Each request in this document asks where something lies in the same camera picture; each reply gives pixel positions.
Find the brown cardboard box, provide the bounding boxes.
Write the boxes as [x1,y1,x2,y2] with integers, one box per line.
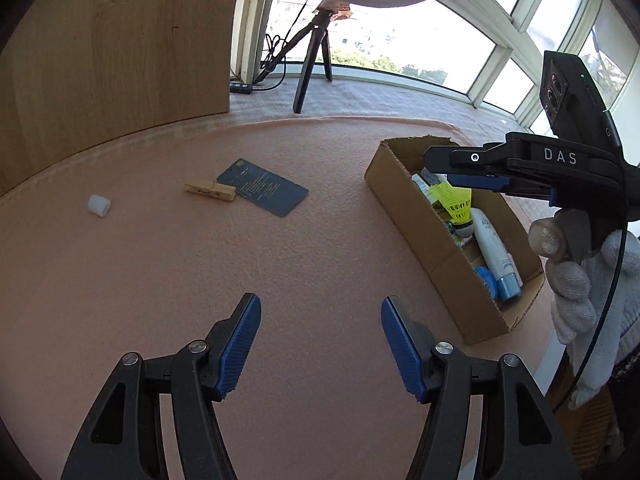
[364,135,545,346]

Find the yellow shuttlecock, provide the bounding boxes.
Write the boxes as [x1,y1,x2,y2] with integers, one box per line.
[431,183,475,239]

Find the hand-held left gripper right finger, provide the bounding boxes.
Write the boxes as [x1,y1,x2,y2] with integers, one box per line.
[381,296,581,480]

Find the blue round tape measure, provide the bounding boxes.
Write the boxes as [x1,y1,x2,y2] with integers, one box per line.
[472,266,501,302]

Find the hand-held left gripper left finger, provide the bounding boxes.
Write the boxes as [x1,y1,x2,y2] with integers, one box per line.
[60,292,262,480]

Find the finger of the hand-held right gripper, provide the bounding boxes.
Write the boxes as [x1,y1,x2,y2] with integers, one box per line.
[444,174,511,193]
[422,142,509,176]

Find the grey printed card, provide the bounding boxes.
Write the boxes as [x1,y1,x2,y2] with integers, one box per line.
[216,158,310,219]

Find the black ring light cable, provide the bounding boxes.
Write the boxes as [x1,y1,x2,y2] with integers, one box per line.
[259,0,322,93]

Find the person's right forearm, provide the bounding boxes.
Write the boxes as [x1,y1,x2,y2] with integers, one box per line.
[607,330,640,387]

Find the white sunscreen bottle blue cap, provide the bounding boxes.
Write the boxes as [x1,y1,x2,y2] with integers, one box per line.
[470,208,524,302]

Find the wooden clothespin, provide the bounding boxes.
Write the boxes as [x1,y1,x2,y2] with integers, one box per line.
[184,181,237,205]

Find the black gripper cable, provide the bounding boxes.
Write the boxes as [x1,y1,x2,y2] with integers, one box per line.
[566,229,632,412]

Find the black tripod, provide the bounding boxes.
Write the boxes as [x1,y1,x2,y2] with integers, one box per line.
[254,0,352,115]

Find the small white plastic cap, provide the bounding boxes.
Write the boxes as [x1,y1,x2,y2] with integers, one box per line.
[86,194,112,219]

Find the person's right hand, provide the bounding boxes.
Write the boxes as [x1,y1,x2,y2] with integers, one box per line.
[529,216,640,409]

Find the light oak wooden board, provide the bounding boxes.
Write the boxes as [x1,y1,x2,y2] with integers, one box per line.
[0,0,246,197]

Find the pink felt mat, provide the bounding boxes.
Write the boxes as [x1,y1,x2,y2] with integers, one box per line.
[0,115,571,480]

